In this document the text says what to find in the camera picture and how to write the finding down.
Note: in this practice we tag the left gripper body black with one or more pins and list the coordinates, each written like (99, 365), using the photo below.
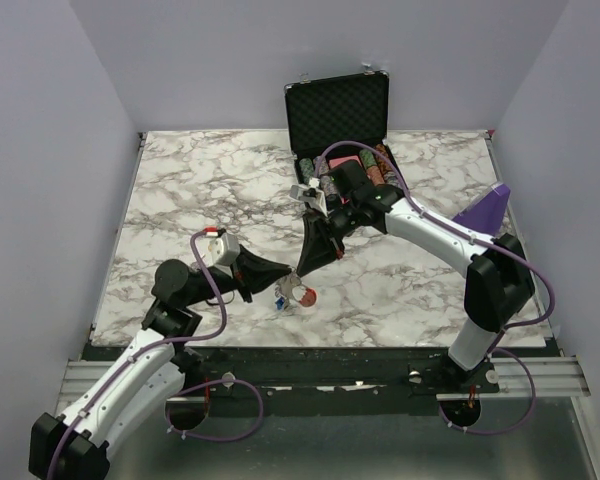
(223, 281)

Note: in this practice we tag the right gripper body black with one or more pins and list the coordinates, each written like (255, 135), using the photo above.
(343, 221)

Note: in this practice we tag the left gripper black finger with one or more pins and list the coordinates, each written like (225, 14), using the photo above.
(252, 263)
(251, 284)

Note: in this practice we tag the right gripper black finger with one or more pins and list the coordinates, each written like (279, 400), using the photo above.
(335, 250)
(314, 251)

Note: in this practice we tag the red-handled metal keyring tool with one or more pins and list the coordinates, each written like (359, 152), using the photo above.
(304, 296)

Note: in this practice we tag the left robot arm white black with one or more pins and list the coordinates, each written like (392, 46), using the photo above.
(81, 441)

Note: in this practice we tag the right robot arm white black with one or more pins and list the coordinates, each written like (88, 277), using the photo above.
(498, 281)

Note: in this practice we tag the pink playing card deck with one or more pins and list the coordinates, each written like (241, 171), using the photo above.
(334, 163)

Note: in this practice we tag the black poker chip case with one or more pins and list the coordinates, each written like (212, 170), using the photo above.
(335, 116)

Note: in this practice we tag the purple box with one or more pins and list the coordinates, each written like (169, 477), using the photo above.
(485, 213)

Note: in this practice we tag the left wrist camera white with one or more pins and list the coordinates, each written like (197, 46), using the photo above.
(224, 250)

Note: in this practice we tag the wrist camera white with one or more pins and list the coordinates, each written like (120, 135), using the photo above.
(224, 250)
(312, 196)

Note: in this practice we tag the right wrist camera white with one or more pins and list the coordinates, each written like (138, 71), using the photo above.
(312, 196)

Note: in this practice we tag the black mounting rail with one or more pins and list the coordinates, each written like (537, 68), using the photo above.
(295, 382)

